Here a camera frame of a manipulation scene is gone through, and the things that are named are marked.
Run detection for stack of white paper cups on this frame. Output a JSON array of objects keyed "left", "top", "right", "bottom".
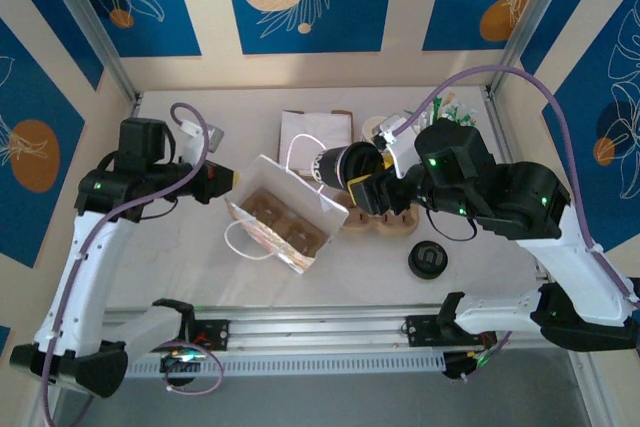
[{"left": 360, "top": 115, "right": 396, "bottom": 146}]

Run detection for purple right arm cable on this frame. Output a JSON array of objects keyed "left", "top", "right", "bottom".
[{"left": 397, "top": 65, "right": 640, "bottom": 306}]

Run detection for aluminium frame post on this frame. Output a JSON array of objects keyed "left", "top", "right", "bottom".
[
  {"left": 487, "top": 0, "right": 576, "bottom": 98},
  {"left": 37, "top": 0, "right": 141, "bottom": 104}
]

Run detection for white paper napkin stack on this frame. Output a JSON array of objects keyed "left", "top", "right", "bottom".
[{"left": 280, "top": 110, "right": 351, "bottom": 176}]

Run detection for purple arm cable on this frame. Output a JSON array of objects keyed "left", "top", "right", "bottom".
[
  {"left": 397, "top": 65, "right": 640, "bottom": 306},
  {"left": 39, "top": 102, "right": 211, "bottom": 427}
]

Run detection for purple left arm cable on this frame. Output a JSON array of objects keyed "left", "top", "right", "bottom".
[{"left": 39, "top": 102, "right": 211, "bottom": 427}]

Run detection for black plastic cup lid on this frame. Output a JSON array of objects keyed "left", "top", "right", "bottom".
[
  {"left": 341, "top": 141, "right": 385, "bottom": 184},
  {"left": 407, "top": 240, "right": 449, "bottom": 281}
]

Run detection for grey slotted cable duct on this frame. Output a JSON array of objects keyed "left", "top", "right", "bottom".
[{"left": 124, "top": 350, "right": 446, "bottom": 378}]

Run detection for white napkins on cardboard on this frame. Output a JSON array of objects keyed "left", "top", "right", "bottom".
[{"left": 279, "top": 109, "right": 355, "bottom": 178}]

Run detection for white animal print paper bag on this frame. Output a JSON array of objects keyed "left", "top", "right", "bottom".
[{"left": 223, "top": 134, "right": 350, "bottom": 276}]

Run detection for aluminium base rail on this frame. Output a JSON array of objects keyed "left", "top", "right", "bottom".
[{"left": 99, "top": 302, "right": 589, "bottom": 363}]

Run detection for purple looped cable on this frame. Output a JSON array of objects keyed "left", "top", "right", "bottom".
[{"left": 163, "top": 341, "right": 225, "bottom": 395}]

